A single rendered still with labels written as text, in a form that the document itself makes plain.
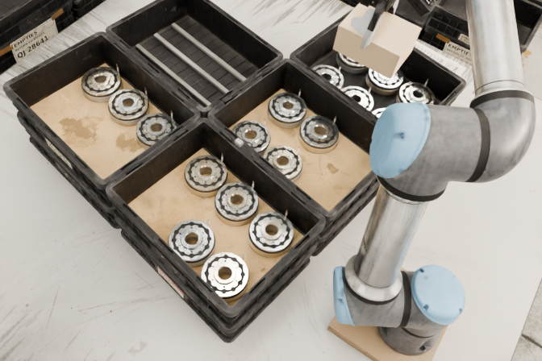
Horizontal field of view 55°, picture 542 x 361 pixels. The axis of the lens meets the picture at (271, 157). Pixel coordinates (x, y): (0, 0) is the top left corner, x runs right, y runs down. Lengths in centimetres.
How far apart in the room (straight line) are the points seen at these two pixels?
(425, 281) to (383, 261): 16
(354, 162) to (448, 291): 42
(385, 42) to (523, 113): 47
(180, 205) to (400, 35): 65
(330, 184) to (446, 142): 58
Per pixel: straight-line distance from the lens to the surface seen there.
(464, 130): 80
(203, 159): 129
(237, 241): 122
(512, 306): 149
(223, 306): 105
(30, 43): 227
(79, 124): 143
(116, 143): 138
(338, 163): 136
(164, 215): 125
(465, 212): 156
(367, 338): 129
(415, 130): 78
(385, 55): 124
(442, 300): 112
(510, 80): 90
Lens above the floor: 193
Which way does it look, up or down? 55 degrees down
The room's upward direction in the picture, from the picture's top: 9 degrees clockwise
